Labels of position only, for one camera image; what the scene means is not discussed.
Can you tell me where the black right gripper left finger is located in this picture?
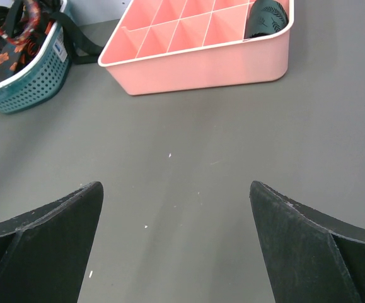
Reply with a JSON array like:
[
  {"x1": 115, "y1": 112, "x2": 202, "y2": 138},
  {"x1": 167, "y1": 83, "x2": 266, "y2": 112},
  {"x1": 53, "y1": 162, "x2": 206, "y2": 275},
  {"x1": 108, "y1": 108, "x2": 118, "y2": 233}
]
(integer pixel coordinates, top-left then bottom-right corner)
[{"x1": 0, "y1": 182, "x2": 103, "y2": 302}]

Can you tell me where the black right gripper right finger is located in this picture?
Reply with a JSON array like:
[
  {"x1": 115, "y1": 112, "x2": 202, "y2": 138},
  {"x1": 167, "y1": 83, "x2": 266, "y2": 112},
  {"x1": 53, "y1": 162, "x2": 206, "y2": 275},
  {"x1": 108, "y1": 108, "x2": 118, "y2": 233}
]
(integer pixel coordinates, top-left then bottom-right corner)
[{"x1": 249, "y1": 181, "x2": 365, "y2": 302}]

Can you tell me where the red multicolour checked tie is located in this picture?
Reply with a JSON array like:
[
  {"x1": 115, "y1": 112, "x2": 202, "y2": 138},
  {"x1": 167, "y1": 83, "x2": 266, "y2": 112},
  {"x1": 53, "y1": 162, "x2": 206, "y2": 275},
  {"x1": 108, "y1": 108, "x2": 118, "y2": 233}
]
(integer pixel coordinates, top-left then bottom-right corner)
[{"x1": 0, "y1": 0, "x2": 41, "y2": 46}]

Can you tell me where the teal perforated plastic basket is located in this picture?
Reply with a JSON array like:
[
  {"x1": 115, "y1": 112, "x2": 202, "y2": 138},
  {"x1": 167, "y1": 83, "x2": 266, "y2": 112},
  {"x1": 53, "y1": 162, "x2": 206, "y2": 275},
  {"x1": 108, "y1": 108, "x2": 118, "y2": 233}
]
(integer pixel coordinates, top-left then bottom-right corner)
[{"x1": 0, "y1": 23, "x2": 71, "y2": 114}]

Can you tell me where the black tie with orange flowers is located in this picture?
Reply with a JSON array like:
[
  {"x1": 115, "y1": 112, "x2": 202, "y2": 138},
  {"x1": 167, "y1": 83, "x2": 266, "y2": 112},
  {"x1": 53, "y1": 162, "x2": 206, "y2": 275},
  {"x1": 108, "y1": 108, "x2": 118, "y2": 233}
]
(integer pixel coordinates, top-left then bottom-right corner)
[{"x1": 0, "y1": 21, "x2": 54, "y2": 82}]

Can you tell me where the plain black tie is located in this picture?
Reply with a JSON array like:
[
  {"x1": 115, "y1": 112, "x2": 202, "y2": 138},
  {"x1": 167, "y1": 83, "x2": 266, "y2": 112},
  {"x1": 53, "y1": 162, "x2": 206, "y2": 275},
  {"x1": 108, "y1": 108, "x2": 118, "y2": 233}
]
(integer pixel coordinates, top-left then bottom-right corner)
[{"x1": 2, "y1": 0, "x2": 105, "y2": 65}]

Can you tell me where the pink compartment tray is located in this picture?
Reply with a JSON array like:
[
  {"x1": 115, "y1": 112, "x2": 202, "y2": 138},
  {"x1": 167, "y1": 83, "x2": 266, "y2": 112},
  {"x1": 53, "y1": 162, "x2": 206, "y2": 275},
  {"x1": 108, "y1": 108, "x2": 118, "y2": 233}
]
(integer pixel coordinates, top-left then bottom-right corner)
[{"x1": 98, "y1": 1, "x2": 294, "y2": 95}]

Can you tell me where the rolled dark leaf-pattern tie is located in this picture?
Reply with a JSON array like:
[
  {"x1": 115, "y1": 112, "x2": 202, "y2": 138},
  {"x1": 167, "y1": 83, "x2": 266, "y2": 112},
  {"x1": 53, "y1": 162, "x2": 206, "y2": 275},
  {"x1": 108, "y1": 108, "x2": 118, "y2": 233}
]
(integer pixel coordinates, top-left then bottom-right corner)
[{"x1": 244, "y1": 0, "x2": 289, "y2": 40}]

